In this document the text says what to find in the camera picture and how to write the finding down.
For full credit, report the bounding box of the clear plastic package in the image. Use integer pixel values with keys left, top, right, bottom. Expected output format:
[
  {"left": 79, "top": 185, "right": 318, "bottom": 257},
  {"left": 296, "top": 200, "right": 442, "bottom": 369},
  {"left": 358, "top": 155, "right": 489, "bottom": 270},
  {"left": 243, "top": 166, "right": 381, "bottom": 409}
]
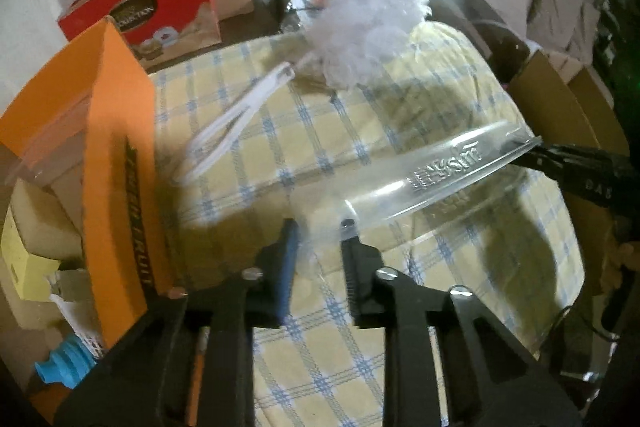
[{"left": 12, "top": 94, "right": 538, "bottom": 258}]

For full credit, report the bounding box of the white shuttlecock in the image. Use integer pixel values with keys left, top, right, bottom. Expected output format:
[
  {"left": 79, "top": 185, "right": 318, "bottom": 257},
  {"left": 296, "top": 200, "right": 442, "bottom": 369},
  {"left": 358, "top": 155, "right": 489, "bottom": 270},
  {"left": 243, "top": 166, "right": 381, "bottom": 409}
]
[{"left": 47, "top": 269, "right": 106, "bottom": 360}]

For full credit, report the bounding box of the teal silicone funnel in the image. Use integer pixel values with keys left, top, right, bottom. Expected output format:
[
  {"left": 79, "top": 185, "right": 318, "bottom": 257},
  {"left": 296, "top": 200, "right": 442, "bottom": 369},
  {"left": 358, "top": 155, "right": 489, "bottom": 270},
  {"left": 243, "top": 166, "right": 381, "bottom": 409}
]
[{"left": 35, "top": 334, "right": 96, "bottom": 389}]

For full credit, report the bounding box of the white feather duster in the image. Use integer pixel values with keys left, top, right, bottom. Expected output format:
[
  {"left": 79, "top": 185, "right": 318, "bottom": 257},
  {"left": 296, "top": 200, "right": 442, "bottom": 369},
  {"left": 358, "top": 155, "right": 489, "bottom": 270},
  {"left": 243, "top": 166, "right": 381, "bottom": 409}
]
[{"left": 169, "top": 0, "right": 431, "bottom": 186}]

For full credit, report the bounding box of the yellow sponge block with label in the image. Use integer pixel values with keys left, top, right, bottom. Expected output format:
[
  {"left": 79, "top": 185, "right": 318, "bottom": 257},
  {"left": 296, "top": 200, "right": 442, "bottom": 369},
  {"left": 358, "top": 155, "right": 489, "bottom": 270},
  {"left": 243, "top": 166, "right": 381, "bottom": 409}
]
[{"left": 1, "top": 179, "right": 84, "bottom": 331}]

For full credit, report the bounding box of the brown cardboard box right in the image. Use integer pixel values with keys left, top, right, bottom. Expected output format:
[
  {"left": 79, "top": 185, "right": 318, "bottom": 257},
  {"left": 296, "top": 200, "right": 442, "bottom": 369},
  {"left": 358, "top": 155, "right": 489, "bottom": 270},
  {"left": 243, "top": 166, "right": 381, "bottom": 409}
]
[{"left": 506, "top": 50, "right": 629, "bottom": 156}]

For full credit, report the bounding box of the yellow plaid tablecloth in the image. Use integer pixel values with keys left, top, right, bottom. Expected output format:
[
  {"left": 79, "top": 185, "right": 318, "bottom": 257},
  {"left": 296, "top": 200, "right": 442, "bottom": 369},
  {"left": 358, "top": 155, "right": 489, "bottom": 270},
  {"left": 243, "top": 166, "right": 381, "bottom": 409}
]
[{"left": 160, "top": 22, "right": 585, "bottom": 426}]

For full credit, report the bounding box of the orange cardboard box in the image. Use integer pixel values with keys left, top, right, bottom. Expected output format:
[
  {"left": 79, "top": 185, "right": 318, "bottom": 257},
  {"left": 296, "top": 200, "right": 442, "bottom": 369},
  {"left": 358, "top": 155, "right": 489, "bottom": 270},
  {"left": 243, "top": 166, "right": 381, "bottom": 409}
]
[{"left": 0, "top": 16, "right": 177, "bottom": 423}]

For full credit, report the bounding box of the red collection gift box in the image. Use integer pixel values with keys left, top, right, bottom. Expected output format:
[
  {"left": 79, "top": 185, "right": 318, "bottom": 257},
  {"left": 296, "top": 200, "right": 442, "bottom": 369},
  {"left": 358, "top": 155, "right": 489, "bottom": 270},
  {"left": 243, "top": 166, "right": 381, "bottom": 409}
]
[{"left": 58, "top": 0, "right": 221, "bottom": 69}]

